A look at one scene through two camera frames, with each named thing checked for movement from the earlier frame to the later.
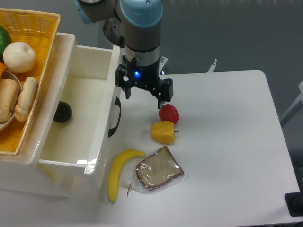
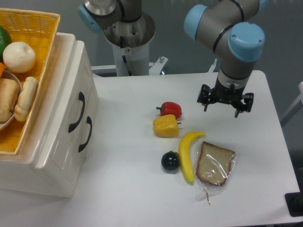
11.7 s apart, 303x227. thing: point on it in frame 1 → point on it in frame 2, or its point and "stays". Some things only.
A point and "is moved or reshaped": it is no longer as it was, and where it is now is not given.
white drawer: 86,115 is moved or reshaped
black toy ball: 64,112 → 170,160
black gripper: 147,76 → 236,96
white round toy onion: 19,56 stays
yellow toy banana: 115,169 → 183,158
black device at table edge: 294,202 stays
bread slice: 157,172 → 214,165
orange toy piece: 2,67 stays
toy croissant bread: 26,98 stays
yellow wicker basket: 38,29 stays
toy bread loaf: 9,92 stays
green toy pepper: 5,40 stays
